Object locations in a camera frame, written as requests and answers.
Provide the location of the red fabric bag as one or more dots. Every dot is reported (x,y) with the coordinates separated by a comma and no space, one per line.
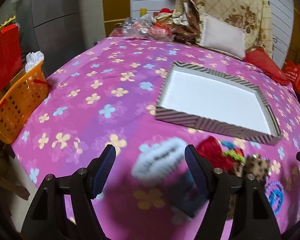
(10,54)

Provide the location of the orange plastic basket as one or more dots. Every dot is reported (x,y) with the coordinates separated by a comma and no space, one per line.
(20,101)

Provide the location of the red cushion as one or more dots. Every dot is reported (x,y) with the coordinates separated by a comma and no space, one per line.
(260,59)

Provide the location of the clear plastic bag of items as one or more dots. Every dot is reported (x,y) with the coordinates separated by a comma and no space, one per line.
(144,27)

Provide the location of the red santa plush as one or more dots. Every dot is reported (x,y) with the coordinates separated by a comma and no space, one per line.
(163,17)

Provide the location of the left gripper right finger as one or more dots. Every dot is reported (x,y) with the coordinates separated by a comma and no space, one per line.
(200,170)

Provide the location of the grey wardrobe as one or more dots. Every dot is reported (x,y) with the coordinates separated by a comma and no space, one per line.
(60,29)

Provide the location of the brown patterned cloth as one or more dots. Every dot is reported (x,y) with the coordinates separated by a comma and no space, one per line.
(187,25)

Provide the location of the striped white tray box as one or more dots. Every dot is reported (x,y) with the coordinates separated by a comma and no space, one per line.
(216,102)

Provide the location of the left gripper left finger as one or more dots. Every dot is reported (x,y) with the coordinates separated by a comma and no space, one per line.
(100,170)

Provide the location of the floral beige quilt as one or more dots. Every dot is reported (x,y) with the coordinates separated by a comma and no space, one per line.
(253,16)

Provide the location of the blue hair claw clip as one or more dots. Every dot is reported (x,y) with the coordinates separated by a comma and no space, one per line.
(185,196)

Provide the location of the white pillow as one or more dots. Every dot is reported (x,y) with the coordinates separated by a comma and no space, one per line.
(218,35)

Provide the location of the red bow hair clip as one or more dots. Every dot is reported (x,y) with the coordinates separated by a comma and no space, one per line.
(211,150)

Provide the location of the red shopping bag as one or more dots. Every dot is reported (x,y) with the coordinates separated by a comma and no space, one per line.
(292,72)

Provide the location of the pink floral bedsheet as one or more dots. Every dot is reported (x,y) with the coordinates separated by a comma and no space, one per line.
(107,95)

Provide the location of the leopard print hair bow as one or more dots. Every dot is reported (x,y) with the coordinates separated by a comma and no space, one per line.
(255,165)

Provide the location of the white fluffy scrunchie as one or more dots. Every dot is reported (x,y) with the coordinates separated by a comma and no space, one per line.
(156,162)

